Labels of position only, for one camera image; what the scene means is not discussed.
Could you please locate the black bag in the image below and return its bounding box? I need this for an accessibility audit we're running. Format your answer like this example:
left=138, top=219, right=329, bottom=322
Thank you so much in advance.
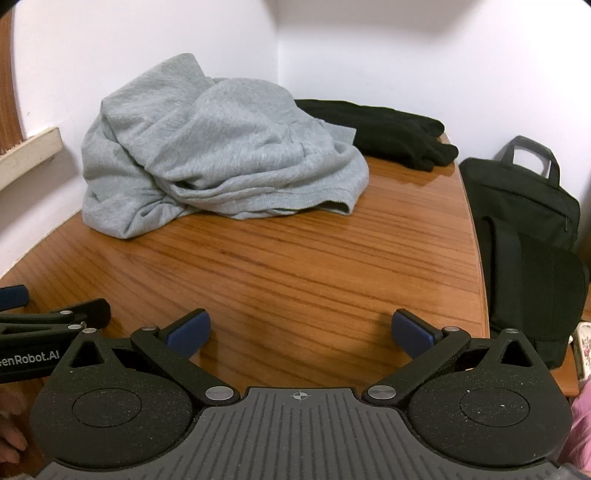
left=459, top=135, right=591, bottom=370

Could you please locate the cream window sill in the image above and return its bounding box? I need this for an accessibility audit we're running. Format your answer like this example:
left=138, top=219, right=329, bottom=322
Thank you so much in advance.
left=0, top=127, right=63, bottom=190

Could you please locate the grey printed t-shirt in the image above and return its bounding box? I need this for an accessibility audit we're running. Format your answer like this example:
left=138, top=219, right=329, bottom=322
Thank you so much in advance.
left=82, top=52, right=370, bottom=239

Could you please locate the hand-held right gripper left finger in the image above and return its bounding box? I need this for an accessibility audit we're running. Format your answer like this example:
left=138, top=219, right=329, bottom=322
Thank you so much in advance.
left=55, top=308, right=238, bottom=409

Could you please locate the black knit cloth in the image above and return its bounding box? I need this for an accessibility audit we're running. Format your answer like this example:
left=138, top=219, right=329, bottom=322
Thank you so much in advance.
left=294, top=98, right=459, bottom=172

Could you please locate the pink clothing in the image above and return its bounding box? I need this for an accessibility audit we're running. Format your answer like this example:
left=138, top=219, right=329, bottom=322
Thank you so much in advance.
left=561, top=378, right=591, bottom=467

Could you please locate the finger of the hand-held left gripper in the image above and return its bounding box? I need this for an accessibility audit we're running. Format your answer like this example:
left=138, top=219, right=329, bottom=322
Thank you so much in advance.
left=0, top=286, right=29, bottom=311
left=0, top=298, right=112, bottom=343

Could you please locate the wooden window frame post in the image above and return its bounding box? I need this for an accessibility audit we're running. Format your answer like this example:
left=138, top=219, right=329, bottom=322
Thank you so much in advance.
left=0, top=4, right=24, bottom=153

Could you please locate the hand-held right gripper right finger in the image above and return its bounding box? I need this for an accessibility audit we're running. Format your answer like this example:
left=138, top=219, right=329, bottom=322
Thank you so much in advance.
left=361, top=308, right=539, bottom=409

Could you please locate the person's left hand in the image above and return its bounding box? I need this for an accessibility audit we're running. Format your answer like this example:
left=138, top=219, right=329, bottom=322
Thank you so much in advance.
left=0, top=388, right=40, bottom=464

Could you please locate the floral box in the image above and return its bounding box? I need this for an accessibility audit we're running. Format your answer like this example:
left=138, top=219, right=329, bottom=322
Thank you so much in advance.
left=573, top=322, right=591, bottom=381

